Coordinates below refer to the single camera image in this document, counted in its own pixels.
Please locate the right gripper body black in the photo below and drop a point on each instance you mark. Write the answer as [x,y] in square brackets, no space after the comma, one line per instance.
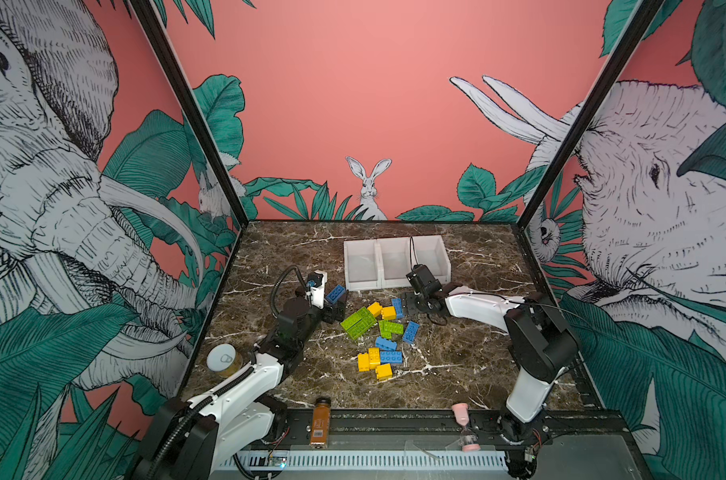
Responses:
[422,302]

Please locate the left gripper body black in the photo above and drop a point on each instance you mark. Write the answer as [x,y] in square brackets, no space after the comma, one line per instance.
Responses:
[329,316]

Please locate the blue lego brick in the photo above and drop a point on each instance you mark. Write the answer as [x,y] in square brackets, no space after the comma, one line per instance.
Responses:
[391,357]
[397,304]
[385,344]
[410,333]
[336,293]

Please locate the yellow lego brick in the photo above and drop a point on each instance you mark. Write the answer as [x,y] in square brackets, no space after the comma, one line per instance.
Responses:
[363,363]
[389,313]
[374,358]
[375,309]

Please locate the green L-shaped lego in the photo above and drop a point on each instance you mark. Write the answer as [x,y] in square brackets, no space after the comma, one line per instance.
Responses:
[389,329]

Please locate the white three-compartment bin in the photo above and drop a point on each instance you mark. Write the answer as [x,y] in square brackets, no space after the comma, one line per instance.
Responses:
[383,263]

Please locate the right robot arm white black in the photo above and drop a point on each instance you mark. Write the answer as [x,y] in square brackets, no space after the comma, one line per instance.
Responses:
[543,344]

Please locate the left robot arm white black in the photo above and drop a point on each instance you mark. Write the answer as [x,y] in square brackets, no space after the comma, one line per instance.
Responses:
[189,439]

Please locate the large green lego brick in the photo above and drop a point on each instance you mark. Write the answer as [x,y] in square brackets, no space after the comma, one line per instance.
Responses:
[358,323]

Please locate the blue lego brick bottom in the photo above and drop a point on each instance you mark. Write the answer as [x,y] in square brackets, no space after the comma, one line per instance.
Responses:
[391,357]

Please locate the yellow lego brick lowest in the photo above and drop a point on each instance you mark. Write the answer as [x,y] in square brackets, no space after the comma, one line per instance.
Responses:
[384,372]

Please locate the brown spice bottle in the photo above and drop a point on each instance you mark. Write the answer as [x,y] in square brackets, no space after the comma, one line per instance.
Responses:
[319,428]

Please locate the tin can silver lid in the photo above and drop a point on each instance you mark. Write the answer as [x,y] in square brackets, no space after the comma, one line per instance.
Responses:
[224,360]

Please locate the pink hourglass timer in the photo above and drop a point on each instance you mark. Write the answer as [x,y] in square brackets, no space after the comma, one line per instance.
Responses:
[468,440]

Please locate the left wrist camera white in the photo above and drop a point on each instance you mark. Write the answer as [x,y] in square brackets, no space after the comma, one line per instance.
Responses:
[315,285]

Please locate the white perforated rail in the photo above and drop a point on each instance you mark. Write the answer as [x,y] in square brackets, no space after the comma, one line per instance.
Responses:
[370,460]

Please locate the black base frame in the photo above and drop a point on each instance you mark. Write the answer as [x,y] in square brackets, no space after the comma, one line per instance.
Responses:
[375,427]

